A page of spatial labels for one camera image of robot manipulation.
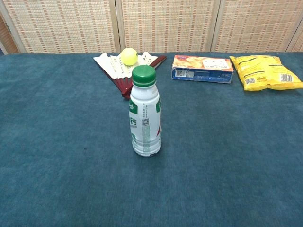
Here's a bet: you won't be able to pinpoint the white plastic drink bottle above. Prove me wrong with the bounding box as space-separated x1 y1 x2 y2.
129 80 163 157

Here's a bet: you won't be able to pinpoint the green bottle cap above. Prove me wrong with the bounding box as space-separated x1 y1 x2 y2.
132 65 157 87

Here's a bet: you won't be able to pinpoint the yellow tennis ball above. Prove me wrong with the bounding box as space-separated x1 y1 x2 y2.
121 47 138 66

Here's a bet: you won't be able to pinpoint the paper folding fan red ribs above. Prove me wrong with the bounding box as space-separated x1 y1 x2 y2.
93 52 167 100

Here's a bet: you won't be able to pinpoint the orange and blue cracker box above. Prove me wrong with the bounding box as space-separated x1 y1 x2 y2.
172 54 234 85

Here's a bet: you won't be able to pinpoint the blue table cloth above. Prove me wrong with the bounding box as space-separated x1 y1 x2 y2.
0 52 303 227

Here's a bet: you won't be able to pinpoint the woven bamboo folding screen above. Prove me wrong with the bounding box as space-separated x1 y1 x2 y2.
0 0 303 55

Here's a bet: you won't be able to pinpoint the yellow snack bag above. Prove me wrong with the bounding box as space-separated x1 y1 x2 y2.
229 55 303 92

